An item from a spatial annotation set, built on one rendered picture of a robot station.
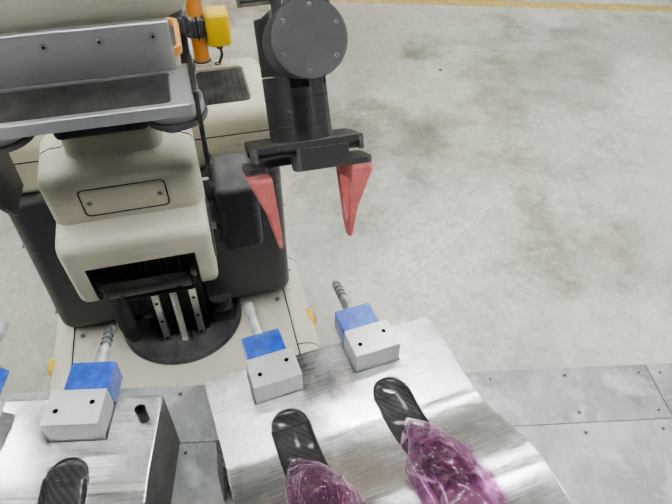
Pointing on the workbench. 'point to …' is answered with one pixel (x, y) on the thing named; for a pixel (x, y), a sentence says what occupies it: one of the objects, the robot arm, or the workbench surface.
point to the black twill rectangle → (221, 470)
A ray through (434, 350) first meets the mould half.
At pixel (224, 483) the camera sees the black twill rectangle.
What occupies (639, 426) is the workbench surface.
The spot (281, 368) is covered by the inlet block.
